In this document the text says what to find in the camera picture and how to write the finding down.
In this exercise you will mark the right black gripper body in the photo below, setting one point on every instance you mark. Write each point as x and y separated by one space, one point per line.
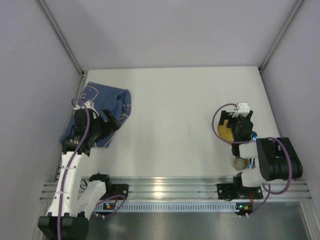
240 122

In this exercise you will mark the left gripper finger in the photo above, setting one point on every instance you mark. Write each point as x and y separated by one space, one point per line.
112 123
104 140

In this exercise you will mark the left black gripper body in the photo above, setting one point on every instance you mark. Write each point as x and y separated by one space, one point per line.
104 124

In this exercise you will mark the blue placemat cloth gold pattern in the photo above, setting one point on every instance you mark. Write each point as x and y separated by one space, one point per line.
117 100

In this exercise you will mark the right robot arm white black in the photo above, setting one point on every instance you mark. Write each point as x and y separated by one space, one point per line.
276 161

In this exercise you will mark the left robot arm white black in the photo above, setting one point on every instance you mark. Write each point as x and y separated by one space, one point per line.
69 213

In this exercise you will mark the yellow woven round coaster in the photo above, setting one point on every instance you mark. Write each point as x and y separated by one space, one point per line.
225 134

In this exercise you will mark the small beige round cup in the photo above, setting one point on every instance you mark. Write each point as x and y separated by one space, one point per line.
241 164

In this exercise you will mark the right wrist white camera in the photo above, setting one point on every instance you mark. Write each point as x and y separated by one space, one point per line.
242 109

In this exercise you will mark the wrist white camera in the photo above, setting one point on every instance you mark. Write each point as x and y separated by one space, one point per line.
89 105
242 109

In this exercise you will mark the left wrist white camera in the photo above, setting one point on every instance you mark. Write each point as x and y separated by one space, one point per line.
89 105

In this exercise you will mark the blue handled cutlery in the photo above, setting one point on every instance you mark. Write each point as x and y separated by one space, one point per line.
253 149

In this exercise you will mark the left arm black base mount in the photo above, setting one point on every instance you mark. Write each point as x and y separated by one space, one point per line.
119 189

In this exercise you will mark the aluminium rail base frame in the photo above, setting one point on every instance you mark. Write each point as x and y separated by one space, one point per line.
167 189

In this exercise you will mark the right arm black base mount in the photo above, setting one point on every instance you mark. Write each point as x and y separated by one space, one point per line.
229 192

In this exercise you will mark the white perforated cable duct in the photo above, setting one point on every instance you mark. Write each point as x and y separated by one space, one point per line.
173 207

